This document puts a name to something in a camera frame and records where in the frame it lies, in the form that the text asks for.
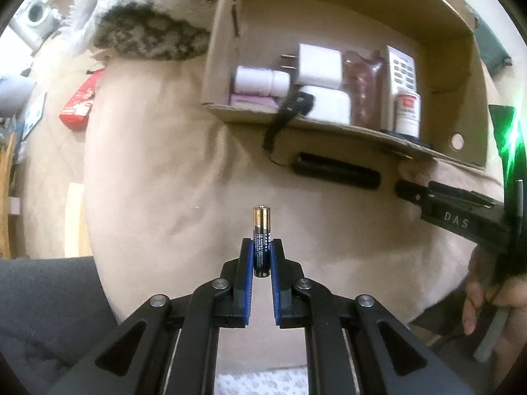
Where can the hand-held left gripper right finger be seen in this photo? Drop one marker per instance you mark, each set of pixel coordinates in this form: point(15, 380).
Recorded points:
point(275, 279)

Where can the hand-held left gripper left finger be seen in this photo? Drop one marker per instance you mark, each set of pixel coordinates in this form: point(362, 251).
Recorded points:
point(247, 271)

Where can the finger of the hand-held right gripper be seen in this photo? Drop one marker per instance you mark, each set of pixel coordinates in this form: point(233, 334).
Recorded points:
point(409, 191)

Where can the black gold battery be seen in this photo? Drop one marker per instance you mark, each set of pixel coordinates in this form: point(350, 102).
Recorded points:
point(262, 234)

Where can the black rectangular case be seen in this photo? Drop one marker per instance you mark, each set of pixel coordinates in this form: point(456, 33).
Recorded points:
point(337, 170)

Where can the small red label bottle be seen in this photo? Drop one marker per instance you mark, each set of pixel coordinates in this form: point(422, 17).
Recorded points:
point(406, 115)

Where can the white earbuds case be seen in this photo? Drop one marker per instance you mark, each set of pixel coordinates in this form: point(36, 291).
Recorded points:
point(329, 105)

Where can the white remote control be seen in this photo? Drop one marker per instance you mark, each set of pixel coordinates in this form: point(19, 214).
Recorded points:
point(401, 70)

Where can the white charger adapter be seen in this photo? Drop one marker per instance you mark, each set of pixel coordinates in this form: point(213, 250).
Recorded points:
point(319, 66)

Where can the small pink box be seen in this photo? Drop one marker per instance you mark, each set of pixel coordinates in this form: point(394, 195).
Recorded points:
point(251, 102)

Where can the brown cardboard box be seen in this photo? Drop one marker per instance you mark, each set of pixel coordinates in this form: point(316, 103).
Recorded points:
point(350, 16)

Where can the white plastic bottle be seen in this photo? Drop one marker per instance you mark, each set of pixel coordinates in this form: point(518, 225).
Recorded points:
point(255, 80)

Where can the person's right hand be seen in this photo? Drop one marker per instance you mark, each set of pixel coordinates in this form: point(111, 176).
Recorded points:
point(473, 292)

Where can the white speckled mat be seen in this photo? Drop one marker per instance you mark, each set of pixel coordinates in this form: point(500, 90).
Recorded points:
point(263, 382)

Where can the dark green cloth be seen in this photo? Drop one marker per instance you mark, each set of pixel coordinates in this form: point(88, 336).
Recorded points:
point(492, 43)

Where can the wooden board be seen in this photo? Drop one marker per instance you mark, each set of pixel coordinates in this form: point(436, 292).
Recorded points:
point(76, 218)

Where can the person's grey trouser leg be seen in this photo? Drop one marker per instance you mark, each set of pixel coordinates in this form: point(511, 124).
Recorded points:
point(49, 321)

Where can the red snack packet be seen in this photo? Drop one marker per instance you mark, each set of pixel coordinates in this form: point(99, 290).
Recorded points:
point(80, 103)

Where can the furry black beige blanket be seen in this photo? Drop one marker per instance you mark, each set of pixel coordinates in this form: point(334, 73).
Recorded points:
point(152, 28)

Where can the white washing machine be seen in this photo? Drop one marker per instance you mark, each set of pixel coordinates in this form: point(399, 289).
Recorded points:
point(35, 12)

